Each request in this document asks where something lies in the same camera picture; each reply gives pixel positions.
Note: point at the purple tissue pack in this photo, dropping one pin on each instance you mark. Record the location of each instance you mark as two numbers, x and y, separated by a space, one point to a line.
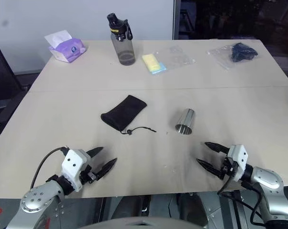
67 48

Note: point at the dark folded fabric item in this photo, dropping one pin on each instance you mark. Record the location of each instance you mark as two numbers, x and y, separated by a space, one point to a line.
243 52

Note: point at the stainless steel cup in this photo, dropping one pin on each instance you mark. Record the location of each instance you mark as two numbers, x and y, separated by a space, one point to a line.
185 121

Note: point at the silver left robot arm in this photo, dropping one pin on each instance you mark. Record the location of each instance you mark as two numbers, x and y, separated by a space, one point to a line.
36 200

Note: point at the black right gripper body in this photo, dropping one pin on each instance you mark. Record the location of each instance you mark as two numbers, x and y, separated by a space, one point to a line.
226 168

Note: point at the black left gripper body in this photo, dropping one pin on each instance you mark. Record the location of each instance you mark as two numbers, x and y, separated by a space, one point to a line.
89 176

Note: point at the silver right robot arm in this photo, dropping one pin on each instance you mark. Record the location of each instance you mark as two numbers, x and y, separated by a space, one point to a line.
271 188

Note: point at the black chair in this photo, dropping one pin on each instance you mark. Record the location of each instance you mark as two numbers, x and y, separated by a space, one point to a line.
4 76

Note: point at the clear bag with cloths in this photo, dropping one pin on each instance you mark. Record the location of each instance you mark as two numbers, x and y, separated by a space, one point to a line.
175 59

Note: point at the grey sports water bottle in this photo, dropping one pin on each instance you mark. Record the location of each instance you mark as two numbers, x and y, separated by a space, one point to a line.
125 45

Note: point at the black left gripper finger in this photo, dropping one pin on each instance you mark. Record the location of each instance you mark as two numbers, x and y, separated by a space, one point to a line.
107 168
95 151

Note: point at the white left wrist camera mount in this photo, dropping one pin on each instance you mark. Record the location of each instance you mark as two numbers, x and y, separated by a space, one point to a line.
73 164

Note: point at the clear bag with dark item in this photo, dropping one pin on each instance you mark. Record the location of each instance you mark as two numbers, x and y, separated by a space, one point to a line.
221 56

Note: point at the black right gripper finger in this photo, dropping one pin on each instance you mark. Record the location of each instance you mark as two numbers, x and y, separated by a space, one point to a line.
216 147
208 166

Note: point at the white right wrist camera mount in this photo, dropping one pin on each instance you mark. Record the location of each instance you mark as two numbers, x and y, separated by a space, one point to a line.
239 158

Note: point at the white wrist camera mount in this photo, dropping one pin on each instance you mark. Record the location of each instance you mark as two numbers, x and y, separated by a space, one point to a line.
73 164
239 158

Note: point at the yellow sponge cloth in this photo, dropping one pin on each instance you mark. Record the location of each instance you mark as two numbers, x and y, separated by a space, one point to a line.
151 61

